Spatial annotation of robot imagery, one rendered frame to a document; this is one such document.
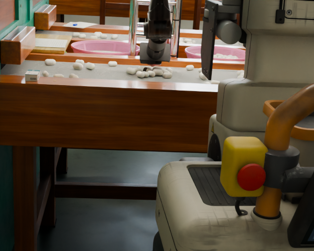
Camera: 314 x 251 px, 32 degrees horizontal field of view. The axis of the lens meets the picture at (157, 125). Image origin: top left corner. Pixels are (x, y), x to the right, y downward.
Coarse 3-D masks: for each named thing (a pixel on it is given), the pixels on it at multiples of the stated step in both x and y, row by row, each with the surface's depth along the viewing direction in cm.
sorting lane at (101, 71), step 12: (24, 60) 190; (12, 72) 173; (24, 72) 174; (48, 72) 176; (60, 72) 177; (72, 72) 178; (84, 72) 179; (96, 72) 180; (108, 72) 181; (120, 72) 182; (180, 72) 188; (192, 72) 189; (216, 72) 192; (228, 72) 193
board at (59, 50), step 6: (36, 36) 217; (42, 36) 217; (48, 36) 218; (54, 36) 219; (60, 36) 220; (66, 36) 221; (36, 48) 193; (42, 48) 194; (48, 48) 195; (54, 48) 195; (60, 48) 196; (66, 48) 201
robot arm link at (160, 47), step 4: (152, 40) 171; (156, 40) 171; (160, 40) 171; (164, 40) 171; (152, 44) 172; (156, 44) 171; (160, 44) 171; (164, 44) 173; (152, 48) 174; (156, 48) 173; (160, 48) 174
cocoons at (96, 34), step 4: (76, 32) 243; (96, 32) 248; (100, 32) 248; (76, 36) 243; (80, 36) 239; (84, 36) 240; (92, 36) 236; (96, 36) 237; (100, 36) 243; (104, 36) 243; (112, 36) 243; (116, 36) 244; (180, 40) 241; (184, 40) 246; (188, 40) 245; (192, 40) 243
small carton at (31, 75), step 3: (27, 72) 155; (30, 72) 155; (33, 72) 155; (36, 72) 156; (39, 72) 157; (27, 75) 153; (30, 75) 153; (33, 75) 153; (36, 75) 153; (39, 75) 158; (27, 78) 153; (30, 78) 153; (33, 78) 153; (36, 78) 153; (36, 81) 154
